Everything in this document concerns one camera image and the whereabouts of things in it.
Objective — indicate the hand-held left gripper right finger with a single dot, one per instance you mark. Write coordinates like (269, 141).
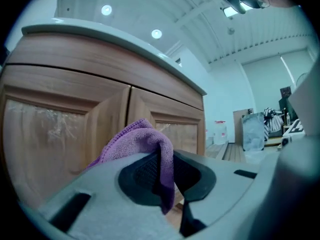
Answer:
(220, 184)

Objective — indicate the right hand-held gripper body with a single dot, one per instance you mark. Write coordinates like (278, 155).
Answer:
(296, 129)

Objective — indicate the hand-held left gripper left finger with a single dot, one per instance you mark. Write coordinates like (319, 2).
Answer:
(105, 196)

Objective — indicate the purple cloth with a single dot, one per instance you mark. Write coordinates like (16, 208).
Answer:
(140, 139)

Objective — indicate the wooden cabinet door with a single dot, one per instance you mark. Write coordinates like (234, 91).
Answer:
(175, 114)
(50, 134)

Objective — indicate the black and white striped cloth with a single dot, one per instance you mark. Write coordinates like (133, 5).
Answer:
(273, 121)

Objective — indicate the wooden slatted platform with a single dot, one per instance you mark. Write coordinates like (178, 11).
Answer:
(225, 152)

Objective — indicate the grey marble slab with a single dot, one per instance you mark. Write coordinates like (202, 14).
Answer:
(253, 131)

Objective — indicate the group of clear water bottles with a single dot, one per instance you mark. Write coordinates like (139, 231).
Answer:
(221, 134)

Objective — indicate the white roller blind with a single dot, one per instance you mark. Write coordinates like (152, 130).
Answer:
(270, 79)

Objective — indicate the brown wooden board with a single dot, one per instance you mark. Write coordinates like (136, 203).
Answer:
(237, 126)

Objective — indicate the long ceiling tube light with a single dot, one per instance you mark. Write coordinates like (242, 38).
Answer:
(228, 12)

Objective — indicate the round ceiling downlight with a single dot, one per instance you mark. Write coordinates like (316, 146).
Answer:
(156, 33)
(106, 9)

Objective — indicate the wooden vanity cabinet frame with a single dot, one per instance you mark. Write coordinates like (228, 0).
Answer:
(100, 56)

